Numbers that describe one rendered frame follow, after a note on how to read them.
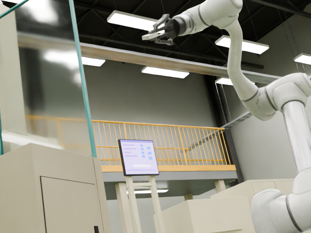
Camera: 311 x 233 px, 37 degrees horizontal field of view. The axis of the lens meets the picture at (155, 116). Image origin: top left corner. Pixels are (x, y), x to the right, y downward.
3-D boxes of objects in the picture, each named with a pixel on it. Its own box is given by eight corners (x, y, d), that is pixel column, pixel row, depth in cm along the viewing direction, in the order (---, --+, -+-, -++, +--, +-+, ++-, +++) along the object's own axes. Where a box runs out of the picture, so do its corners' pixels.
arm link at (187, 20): (195, 33, 196) (188, 36, 191) (177, 34, 201) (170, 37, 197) (192, 12, 193) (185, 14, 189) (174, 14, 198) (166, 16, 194)
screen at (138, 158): (125, 174, 650) (119, 138, 669) (123, 176, 654) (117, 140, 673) (159, 174, 685) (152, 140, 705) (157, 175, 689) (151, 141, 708)
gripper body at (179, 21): (183, 15, 189) (171, 19, 182) (187, 35, 192) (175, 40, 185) (169, 16, 194) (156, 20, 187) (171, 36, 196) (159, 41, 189)
